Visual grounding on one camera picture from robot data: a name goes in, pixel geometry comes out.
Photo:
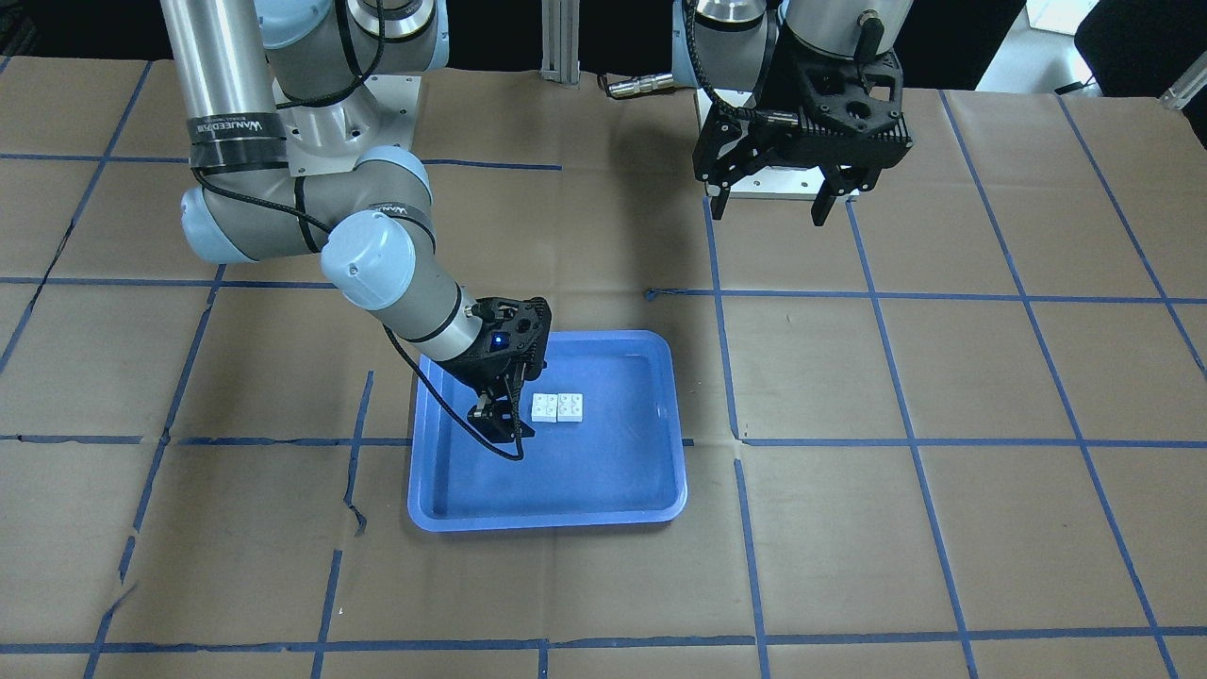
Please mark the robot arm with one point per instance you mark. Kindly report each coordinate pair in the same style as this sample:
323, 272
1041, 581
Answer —
793, 84
239, 63

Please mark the white block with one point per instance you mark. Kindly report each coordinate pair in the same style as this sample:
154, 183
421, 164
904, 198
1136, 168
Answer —
544, 407
570, 407

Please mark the brown paper table cover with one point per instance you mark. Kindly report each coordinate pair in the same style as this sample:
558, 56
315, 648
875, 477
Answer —
956, 431

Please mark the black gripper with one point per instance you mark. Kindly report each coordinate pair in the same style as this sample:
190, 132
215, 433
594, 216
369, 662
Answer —
478, 364
779, 91

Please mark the blue plastic tray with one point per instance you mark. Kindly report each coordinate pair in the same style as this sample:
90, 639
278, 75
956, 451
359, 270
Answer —
623, 464

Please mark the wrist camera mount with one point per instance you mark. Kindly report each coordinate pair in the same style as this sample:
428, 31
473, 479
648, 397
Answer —
851, 112
513, 333

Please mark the aluminium frame post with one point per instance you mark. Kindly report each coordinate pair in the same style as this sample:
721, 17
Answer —
559, 42

